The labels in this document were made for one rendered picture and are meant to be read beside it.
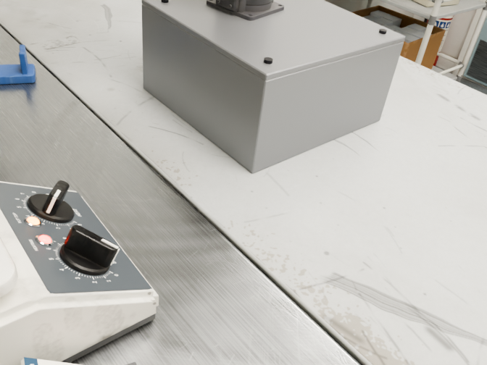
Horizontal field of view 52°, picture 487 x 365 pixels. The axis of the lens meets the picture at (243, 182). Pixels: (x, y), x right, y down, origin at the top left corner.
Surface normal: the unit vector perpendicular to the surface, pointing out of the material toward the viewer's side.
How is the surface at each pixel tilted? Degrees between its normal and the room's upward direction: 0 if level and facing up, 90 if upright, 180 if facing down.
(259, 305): 0
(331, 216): 0
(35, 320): 90
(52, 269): 30
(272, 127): 90
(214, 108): 90
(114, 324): 90
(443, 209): 0
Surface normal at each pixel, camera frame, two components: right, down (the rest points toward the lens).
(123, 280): 0.48, -0.84
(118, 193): 0.11, -0.79
